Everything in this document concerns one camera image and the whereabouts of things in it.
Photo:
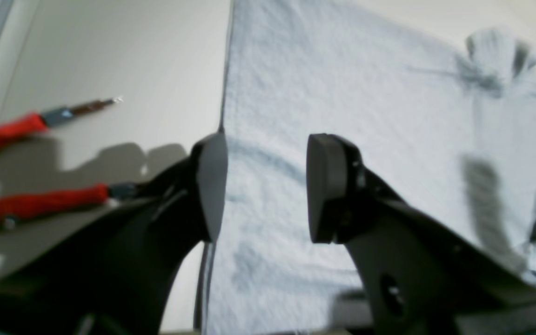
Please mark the red-handled screwdriver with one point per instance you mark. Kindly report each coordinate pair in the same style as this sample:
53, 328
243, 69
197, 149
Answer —
37, 122
20, 208

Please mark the grey T-shirt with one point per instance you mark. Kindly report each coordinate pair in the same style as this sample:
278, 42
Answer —
453, 132

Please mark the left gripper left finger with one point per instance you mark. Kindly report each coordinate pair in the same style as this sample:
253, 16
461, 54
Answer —
114, 276

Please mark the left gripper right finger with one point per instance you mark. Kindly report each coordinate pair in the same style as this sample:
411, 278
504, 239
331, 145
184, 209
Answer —
419, 277

